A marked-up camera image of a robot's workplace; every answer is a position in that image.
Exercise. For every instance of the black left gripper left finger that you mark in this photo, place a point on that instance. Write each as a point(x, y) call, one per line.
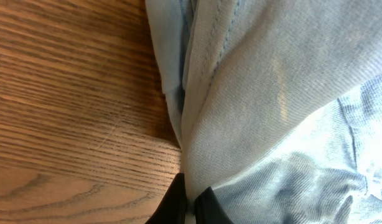
point(173, 206)

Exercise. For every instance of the light blue printed t-shirt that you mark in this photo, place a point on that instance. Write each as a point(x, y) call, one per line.
point(276, 105)

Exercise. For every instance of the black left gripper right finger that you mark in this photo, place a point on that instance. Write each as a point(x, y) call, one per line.
point(208, 210)

